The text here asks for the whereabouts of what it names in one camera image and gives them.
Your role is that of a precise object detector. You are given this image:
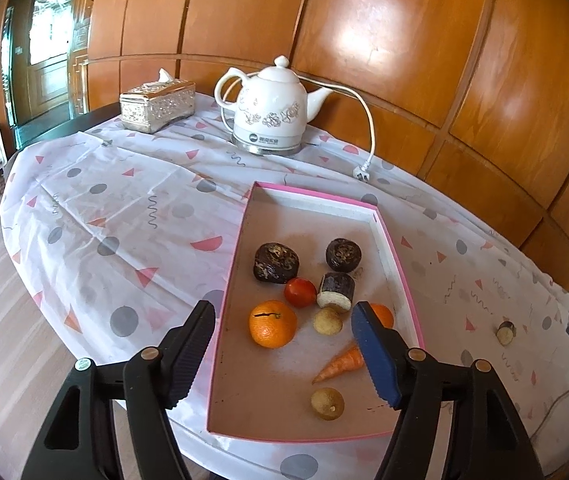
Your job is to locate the white power cord with plug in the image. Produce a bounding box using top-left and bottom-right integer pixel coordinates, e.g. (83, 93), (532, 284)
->
(297, 74), (377, 183)

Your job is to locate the white patterned tablecloth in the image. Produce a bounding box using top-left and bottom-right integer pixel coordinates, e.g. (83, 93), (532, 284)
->
(0, 91), (569, 480)

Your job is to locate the red tomato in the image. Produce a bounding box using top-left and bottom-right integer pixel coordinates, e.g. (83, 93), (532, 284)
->
(284, 277), (318, 309)

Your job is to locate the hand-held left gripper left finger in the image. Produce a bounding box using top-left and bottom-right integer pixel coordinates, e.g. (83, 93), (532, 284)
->
(20, 300), (216, 480)

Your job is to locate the orange carrot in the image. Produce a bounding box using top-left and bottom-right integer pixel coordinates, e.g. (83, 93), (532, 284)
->
(311, 342), (366, 386)

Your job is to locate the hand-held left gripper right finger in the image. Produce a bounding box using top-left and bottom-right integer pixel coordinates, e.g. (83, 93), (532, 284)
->
(351, 301), (545, 480)

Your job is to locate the orange with stem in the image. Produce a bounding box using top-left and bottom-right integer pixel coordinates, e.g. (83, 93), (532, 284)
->
(249, 300), (298, 350)

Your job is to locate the stemless orange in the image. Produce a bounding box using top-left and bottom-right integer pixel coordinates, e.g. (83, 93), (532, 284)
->
(368, 303), (395, 330)

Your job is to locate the wooden door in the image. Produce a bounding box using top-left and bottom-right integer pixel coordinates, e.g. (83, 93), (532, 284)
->
(2, 0), (90, 128)

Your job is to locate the silver embossed tissue box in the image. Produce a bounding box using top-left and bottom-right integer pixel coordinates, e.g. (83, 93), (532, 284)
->
(119, 67), (196, 134)

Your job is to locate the white ceramic electric kettle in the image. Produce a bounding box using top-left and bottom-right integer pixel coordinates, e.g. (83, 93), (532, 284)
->
(214, 55), (334, 157)

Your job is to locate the dark brown taro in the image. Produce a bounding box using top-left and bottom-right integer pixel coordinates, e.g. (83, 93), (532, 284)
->
(252, 242), (300, 286)
(325, 238), (363, 273)

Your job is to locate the pink shallow tray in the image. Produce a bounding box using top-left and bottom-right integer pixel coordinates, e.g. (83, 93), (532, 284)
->
(207, 181), (426, 443)

